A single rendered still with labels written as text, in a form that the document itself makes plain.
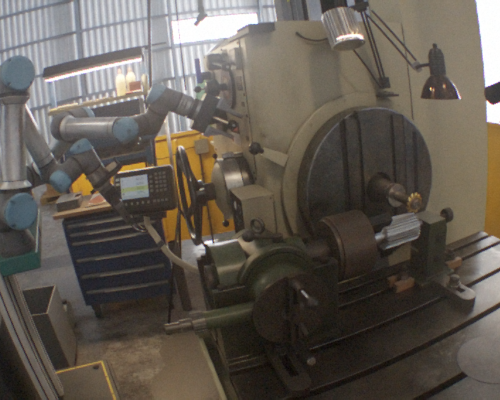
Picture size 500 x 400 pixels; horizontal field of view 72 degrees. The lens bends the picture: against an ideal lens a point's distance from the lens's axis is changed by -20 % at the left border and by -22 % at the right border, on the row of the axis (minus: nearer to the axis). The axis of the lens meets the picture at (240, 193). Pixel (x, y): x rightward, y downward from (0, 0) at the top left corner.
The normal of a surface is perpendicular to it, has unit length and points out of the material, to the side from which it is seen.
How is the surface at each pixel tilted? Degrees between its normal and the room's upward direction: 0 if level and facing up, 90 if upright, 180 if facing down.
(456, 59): 90
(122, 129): 90
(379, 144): 90
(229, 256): 32
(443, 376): 0
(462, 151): 90
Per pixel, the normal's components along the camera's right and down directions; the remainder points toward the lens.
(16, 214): 0.76, 0.21
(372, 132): 0.26, 0.23
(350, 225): 0.04, -0.69
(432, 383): -0.12, -0.95
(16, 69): 0.76, -0.05
